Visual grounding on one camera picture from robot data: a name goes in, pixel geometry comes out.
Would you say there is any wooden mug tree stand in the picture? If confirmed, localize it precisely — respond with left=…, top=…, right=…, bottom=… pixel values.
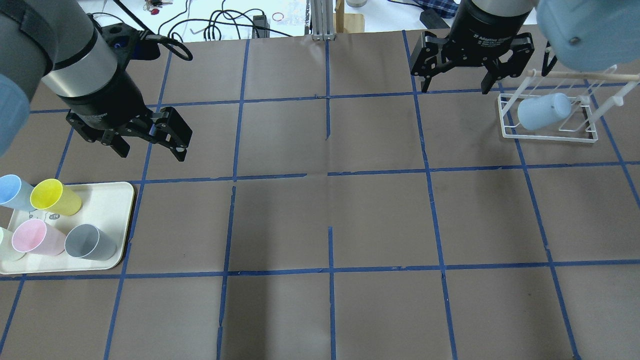
left=333, top=0, right=365, bottom=34

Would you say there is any plaid folded umbrella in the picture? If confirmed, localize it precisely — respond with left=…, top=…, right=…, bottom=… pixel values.
left=413, top=0, right=460, bottom=19

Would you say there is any yellow cup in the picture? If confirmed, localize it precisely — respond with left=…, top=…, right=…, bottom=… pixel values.
left=29, top=178, right=83, bottom=216

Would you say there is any light blue cup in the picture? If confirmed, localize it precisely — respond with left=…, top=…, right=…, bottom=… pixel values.
left=517, top=92, right=572, bottom=132

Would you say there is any blue cup on tray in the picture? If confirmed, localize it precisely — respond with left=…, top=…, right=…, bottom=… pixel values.
left=0, top=174, right=35, bottom=212

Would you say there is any grey cup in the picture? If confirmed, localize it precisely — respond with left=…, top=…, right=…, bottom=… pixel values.
left=64, top=223, right=117, bottom=261

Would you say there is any pink cup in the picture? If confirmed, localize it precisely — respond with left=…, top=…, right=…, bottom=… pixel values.
left=11, top=218, right=66, bottom=256

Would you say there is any black power adapter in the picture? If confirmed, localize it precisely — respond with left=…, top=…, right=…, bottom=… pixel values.
left=251, top=14, right=270, bottom=39

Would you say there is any black cable bundle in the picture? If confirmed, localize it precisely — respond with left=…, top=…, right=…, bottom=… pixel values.
left=160, top=0, right=306, bottom=41

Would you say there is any white wire cup rack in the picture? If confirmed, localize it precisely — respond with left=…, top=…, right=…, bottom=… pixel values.
left=497, top=65, right=639, bottom=144

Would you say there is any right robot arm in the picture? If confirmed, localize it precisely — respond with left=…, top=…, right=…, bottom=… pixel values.
left=409, top=0, right=640, bottom=94

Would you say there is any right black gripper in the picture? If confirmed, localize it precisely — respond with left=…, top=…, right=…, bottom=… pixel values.
left=410, top=0, right=535, bottom=95

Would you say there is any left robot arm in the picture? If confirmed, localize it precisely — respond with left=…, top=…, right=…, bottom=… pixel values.
left=0, top=0, right=194, bottom=162

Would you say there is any cream white cup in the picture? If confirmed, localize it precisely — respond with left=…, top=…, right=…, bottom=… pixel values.
left=0, top=227, right=25, bottom=262

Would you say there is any cream plastic tray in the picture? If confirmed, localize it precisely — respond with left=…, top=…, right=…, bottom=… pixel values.
left=0, top=181, right=137, bottom=276

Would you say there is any aluminium frame post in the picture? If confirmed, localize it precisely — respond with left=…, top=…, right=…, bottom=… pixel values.
left=309, top=0, right=335, bottom=41

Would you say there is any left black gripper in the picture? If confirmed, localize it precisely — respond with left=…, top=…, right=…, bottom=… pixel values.
left=66, top=104, right=194, bottom=162

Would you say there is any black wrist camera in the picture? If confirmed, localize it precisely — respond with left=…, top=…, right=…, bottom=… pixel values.
left=100, top=23, right=161, bottom=69

